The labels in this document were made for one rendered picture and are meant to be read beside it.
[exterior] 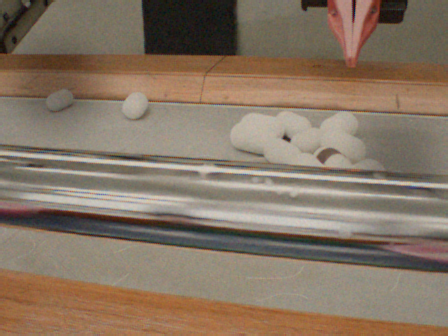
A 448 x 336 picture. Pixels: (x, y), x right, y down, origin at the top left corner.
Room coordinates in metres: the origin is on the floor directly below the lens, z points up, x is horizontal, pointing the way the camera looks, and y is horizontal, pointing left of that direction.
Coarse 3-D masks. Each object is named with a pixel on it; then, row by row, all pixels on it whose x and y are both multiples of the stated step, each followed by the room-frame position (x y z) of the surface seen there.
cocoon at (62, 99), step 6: (60, 90) 0.47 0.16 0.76; (66, 90) 0.47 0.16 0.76; (48, 96) 0.45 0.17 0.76; (54, 96) 0.45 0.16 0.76; (60, 96) 0.45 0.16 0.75; (66, 96) 0.46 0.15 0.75; (72, 96) 0.47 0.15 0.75; (48, 102) 0.45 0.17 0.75; (54, 102) 0.45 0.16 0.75; (60, 102) 0.45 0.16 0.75; (66, 102) 0.46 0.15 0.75; (72, 102) 0.47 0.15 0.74; (54, 108) 0.45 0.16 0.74; (60, 108) 0.45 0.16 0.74
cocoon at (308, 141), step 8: (312, 128) 0.34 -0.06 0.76; (296, 136) 0.33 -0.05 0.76; (304, 136) 0.32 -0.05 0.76; (312, 136) 0.33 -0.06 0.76; (320, 136) 0.33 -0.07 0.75; (296, 144) 0.32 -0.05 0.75; (304, 144) 0.32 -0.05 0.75; (312, 144) 0.32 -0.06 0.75; (320, 144) 0.33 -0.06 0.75; (304, 152) 0.32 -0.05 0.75; (312, 152) 0.32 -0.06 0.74
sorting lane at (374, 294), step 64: (0, 128) 0.41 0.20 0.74; (64, 128) 0.40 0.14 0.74; (128, 128) 0.40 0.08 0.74; (192, 128) 0.39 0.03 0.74; (384, 128) 0.38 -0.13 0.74; (0, 256) 0.21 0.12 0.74; (64, 256) 0.21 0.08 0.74; (128, 256) 0.21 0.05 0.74; (192, 256) 0.21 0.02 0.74; (384, 320) 0.16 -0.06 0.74
